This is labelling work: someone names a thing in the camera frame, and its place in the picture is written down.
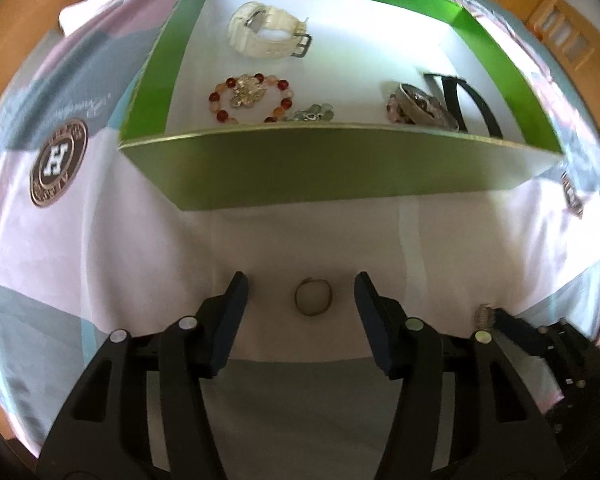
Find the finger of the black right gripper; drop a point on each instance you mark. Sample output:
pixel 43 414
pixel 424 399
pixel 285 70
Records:
pixel 512 327

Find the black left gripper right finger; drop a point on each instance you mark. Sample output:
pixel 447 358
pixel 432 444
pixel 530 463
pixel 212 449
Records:
pixel 403 346

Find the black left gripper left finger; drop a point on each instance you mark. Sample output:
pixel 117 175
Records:
pixel 198 346

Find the sparkly rhinestone hoop earring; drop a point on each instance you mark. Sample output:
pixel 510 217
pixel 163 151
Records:
pixel 484 317

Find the green stone pendant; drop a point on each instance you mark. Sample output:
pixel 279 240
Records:
pixel 314 113

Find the gold flower brooch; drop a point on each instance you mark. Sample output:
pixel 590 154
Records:
pixel 247 91

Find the green cardboard box tray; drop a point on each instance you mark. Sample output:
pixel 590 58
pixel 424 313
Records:
pixel 202 154

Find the wooden bed footboard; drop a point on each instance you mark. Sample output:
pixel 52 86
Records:
pixel 575 43

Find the white wrist watch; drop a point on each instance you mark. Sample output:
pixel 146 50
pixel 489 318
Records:
pixel 259 31

